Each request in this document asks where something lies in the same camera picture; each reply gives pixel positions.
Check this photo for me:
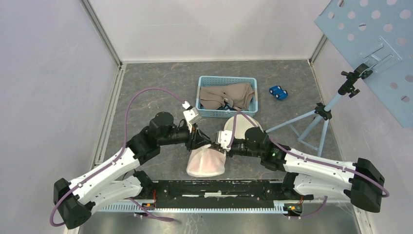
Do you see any white cable tray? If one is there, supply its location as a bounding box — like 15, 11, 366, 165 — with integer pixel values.
98, 201, 302, 215

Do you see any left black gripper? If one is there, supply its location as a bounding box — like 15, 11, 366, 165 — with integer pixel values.
159, 121, 212, 152

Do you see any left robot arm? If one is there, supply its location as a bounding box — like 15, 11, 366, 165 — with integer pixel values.
50, 112, 212, 229

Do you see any beige bra in basket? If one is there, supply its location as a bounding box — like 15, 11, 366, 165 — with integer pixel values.
199, 82, 255, 111

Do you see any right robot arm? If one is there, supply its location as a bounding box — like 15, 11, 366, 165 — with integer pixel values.
211, 127, 390, 213

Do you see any blue tripod stand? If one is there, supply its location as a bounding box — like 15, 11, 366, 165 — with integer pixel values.
266, 63, 375, 157

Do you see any blue toy car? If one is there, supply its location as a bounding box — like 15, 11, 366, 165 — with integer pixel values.
269, 85, 288, 100

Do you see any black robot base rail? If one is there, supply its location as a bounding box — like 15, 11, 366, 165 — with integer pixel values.
136, 180, 314, 209

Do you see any light blue plastic basket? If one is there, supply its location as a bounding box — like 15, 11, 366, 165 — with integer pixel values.
195, 76, 258, 118

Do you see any white mesh laundry bag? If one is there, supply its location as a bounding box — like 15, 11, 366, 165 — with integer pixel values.
186, 144, 226, 177

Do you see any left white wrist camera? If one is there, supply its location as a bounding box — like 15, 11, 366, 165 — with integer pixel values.
182, 101, 202, 124

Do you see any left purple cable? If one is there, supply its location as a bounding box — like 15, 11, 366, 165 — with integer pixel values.
49, 87, 191, 227

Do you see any purple cable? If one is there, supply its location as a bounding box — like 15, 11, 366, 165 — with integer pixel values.
49, 87, 191, 227
227, 112, 390, 219

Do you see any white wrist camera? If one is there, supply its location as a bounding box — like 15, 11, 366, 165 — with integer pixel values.
182, 101, 202, 124
215, 130, 233, 151

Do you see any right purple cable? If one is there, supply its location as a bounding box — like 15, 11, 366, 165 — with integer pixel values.
227, 112, 390, 219

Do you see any blue perforated panel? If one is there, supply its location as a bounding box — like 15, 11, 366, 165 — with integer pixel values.
315, 0, 413, 128

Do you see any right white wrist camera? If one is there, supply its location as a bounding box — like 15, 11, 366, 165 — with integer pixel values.
215, 130, 233, 151

